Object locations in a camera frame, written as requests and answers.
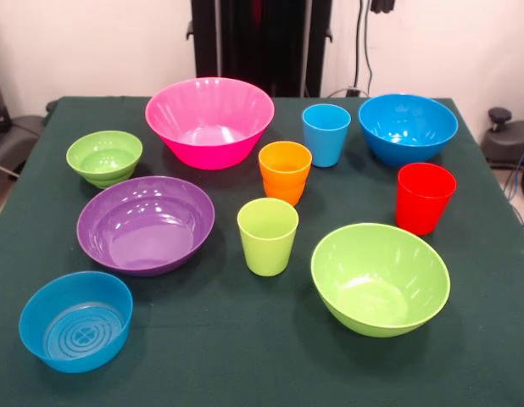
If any red plastic cup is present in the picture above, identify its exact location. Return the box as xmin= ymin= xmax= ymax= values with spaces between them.
xmin=395 ymin=162 xmax=458 ymax=237

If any orange plastic cup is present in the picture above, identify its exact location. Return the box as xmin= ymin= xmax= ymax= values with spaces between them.
xmin=258 ymin=141 xmax=313 ymax=208

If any green plastic cup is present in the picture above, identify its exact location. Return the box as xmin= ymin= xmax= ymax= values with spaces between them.
xmin=237 ymin=197 xmax=300 ymax=277

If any pink plastic bowl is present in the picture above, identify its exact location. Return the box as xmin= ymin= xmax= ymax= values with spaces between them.
xmin=144 ymin=76 xmax=276 ymax=171

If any blue plastic cup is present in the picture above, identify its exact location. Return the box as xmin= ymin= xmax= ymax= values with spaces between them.
xmin=302 ymin=103 xmax=352 ymax=169

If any purple plastic bowl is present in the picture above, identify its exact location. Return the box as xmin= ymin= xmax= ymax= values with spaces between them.
xmin=75 ymin=176 xmax=216 ymax=277

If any large green plastic bowl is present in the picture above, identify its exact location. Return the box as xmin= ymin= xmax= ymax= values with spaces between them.
xmin=310 ymin=222 xmax=452 ymax=339

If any dark green tablecloth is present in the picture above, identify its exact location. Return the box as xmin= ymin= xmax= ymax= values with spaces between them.
xmin=0 ymin=96 xmax=524 ymax=407

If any large blue plastic bowl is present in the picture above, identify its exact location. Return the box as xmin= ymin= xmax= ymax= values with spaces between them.
xmin=357 ymin=93 xmax=460 ymax=168

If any small green ribbed bowl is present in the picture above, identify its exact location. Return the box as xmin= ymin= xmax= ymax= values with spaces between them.
xmin=65 ymin=130 xmax=144 ymax=190

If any small blue patterned bowl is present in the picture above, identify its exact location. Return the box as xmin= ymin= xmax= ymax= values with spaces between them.
xmin=18 ymin=270 xmax=134 ymax=375

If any black wall cable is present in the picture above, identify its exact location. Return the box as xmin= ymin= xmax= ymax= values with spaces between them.
xmin=354 ymin=0 xmax=376 ymax=95

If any grey pedestal foot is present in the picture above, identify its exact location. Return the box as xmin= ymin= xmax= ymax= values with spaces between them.
xmin=0 ymin=114 xmax=47 ymax=179
xmin=481 ymin=107 xmax=524 ymax=170

